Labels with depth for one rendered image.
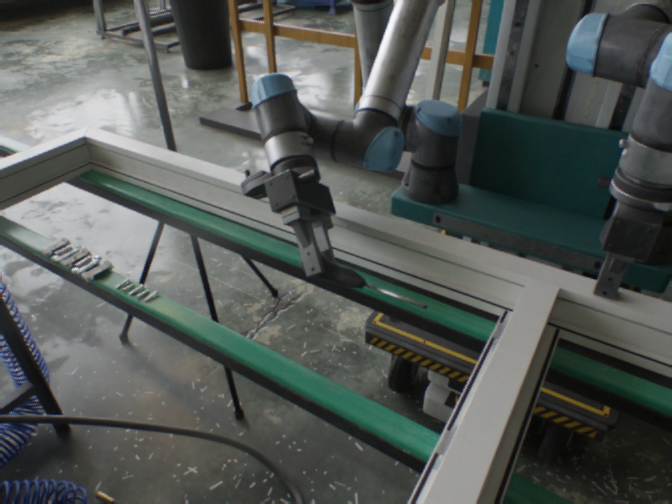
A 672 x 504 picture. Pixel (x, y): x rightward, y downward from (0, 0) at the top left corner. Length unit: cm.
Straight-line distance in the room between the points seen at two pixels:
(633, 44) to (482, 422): 49
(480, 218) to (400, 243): 51
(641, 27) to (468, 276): 39
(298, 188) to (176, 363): 130
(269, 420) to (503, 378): 119
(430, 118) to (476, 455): 87
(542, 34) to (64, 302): 197
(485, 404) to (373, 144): 45
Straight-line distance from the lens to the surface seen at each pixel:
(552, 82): 139
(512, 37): 134
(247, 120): 370
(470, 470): 55
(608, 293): 78
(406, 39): 95
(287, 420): 172
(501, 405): 60
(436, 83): 297
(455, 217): 131
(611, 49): 77
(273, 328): 200
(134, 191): 117
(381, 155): 85
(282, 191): 74
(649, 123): 65
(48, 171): 127
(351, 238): 87
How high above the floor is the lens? 140
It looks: 36 degrees down
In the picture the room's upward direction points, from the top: straight up
